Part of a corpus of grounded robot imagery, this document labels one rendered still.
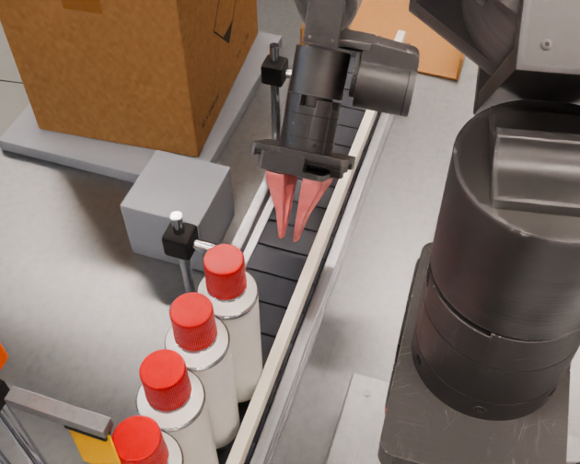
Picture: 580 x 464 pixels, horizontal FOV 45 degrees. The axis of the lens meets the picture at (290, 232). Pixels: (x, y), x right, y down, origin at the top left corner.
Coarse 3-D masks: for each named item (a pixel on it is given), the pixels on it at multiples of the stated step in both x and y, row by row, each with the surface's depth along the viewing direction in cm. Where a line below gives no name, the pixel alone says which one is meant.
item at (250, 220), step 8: (264, 184) 78; (264, 192) 77; (256, 200) 76; (264, 200) 76; (256, 208) 76; (248, 216) 75; (256, 216) 75; (248, 224) 74; (256, 224) 76; (240, 232) 73; (248, 232) 73; (240, 240) 73; (248, 240) 74; (240, 248) 72
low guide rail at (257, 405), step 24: (360, 144) 89; (336, 192) 83; (336, 216) 82; (312, 264) 77; (288, 312) 73; (288, 336) 71; (264, 384) 67; (264, 408) 68; (240, 432) 64; (240, 456) 63
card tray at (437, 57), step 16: (368, 0) 124; (384, 0) 124; (400, 0) 124; (368, 16) 121; (384, 16) 121; (400, 16) 121; (368, 32) 118; (384, 32) 118; (416, 32) 118; (432, 32) 118; (432, 48) 115; (448, 48) 115; (432, 64) 112; (448, 64) 112
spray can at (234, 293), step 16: (208, 256) 56; (224, 256) 56; (240, 256) 56; (208, 272) 55; (224, 272) 55; (240, 272) 55; (208, 288) 57; (224, 288) 56; (240, 288) 57; (256, 288) 59; (224, 304) 57; (240, 304) 58; (256, 304) 59; (224, 320) 58; (240, 320) 58; (256, 320) 61; (240, 336) 60; (256, 336) 62; (240, 352) 62; (256, 352) 64; (240, 368) 64; (256, 368) 66; (240, 384) 67; (256, 384) 68; (240, 400) 69
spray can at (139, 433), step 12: (132, 420) 47; (144, 420) 47; (120, 432) 46; (132, 432) 46; (144, 432) 46; (156, 432) 46; (120, 444) 46; (132, 444) 46; (144, 444) 46; (156, 444) 46; (168, 444) 50; (120, 456) 45; (132, 456) 45; (144, 456) 45; (156, 456) 46; (168, 456) 49; (180, 456) 50
